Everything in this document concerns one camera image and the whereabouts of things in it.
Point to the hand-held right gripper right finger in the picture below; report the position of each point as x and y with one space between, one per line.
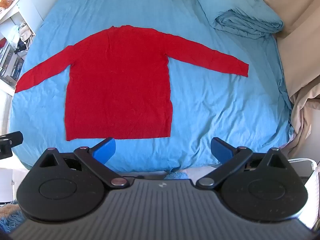
221 150

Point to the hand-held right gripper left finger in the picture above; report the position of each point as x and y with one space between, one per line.
106 150

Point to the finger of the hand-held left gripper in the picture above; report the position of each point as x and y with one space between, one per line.
10 140

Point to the red long-sleeved sweater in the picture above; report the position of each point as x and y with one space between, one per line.
117 85

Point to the bed with blue sheet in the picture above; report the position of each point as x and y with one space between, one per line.
215 105

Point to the blue fluffy rug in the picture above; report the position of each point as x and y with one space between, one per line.
8 217

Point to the white shelf unit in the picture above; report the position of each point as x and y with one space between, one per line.
11 37

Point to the folded blue duvet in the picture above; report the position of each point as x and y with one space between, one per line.
250 23

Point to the beige curtain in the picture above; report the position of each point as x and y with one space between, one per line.
297 42

